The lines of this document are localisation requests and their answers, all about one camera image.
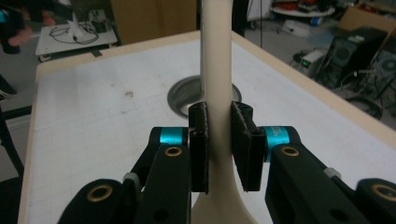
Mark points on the white device with green display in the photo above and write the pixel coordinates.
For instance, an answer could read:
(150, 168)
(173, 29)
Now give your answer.
(311, 62)

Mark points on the round metal bowl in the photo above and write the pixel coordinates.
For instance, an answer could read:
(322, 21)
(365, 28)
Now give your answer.
(183, 93)

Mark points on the black frame post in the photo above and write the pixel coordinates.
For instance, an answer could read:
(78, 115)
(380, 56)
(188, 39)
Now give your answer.
(240, 17)

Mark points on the flat cardboard box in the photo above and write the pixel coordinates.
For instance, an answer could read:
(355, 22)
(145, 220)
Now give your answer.
(367, 18)

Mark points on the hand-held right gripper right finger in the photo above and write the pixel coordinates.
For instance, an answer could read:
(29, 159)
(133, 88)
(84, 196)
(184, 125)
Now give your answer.
(249, 152)

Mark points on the brown wooden panel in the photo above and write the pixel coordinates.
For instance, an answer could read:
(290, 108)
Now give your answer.
(152, 18)

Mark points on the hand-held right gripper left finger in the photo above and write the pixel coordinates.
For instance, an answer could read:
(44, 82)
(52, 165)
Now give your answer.
(199, 149)

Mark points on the black computer tower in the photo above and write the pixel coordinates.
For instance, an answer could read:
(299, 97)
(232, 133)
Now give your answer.
(351, 56)

